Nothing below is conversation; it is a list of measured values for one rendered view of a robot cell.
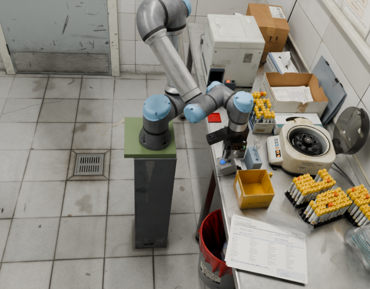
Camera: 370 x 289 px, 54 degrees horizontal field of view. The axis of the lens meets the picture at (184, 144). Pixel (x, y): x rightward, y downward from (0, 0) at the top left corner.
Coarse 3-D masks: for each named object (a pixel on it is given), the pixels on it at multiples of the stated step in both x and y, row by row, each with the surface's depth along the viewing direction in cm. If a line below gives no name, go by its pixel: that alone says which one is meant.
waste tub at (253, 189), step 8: (240, 176) 157; (248, 176) 158; (256, 176) 159; (264, 176) 158; (240, 184) 150; (248, 184) 162; (256, 184) 162; (264, 184) 158; (240, 192) 151; (248, 192) 159; (256, 192) 159; (264, 192) 158; (272, 192) 150; (240, 200) 151; (248, 200) 149; (256, 200) 150; (264, 200) 150; (240, 208) 153; (248, 208) 153
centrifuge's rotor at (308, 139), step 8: (296, 136) 171; (304, 136) 174; (312, 136) 171; (296, 144) 168; (304, 144) 169; (312, 144) 170; (320, 144) 169; (304, 152) 165; (312, 152) 165; (320, 152) 168
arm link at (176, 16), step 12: (168, 0) 133; (180, 0) 136; (168, 12) 133; (180, 12) 137; (168, 24) 137; (180, 24) 140; (168, 36) 143; (180, 36) 145; (180, 48) 147; (168, 84) 159; (180, 96) 159; (180, 108) 161
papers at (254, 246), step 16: (240, 224) 146; (256, 224) 147; (240, 240) 142; (256, 240) 142; (272, 240) 143; (288, 240) 144; (240, 256) 137; (256, 256) 138; (272, 256) 138; (288, 256) 139; (304, 256) 139; (272, 272) 134; (288, 272) 134; (304, 272) 135
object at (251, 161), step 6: (252, 150) 163; (246, 156) 167; (252, 156) 161; (258, 156) 161; (246, 162) 168; (252, 162) 160; (258, 162) 159; (246, 168) 168; (252, 168) 161; (258, 168) 161
